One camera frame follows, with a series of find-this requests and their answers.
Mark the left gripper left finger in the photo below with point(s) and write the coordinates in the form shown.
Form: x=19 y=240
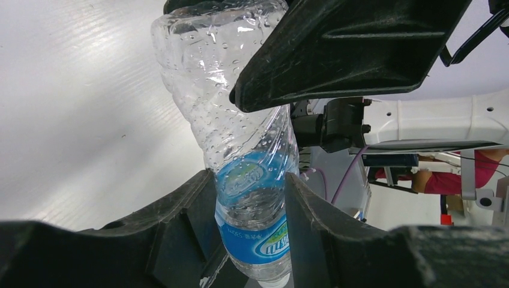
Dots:
x=172 y=242

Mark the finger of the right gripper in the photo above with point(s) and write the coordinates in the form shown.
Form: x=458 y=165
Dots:
x=191 y=7

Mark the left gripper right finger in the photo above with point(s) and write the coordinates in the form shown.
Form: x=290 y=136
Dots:
x=329 y=248

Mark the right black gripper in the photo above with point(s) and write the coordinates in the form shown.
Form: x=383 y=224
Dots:
x=327 y=49

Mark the blue label clear bottle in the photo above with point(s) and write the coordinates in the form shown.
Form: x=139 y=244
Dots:
x=201 y=50

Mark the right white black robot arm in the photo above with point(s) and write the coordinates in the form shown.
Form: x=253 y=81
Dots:
x=435 y=122

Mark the person in red shirt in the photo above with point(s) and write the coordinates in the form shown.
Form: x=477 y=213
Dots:
x=486 y=164

